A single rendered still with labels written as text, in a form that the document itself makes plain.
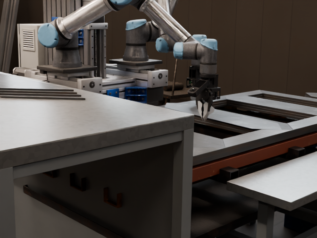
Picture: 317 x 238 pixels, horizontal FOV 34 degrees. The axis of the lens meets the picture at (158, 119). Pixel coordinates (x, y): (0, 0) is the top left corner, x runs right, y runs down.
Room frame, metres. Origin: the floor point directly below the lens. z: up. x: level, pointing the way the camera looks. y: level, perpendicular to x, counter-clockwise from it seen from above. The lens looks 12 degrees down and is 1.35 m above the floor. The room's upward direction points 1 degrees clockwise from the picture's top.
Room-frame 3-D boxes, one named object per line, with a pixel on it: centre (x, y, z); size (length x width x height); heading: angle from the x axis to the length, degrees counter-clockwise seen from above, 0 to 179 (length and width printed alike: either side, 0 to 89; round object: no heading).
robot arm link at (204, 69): (2.30, -0.21, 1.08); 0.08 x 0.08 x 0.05
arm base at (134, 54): (3.02, 0.14, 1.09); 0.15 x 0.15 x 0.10
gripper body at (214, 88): (2.30, -0.22, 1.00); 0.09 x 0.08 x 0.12; 133
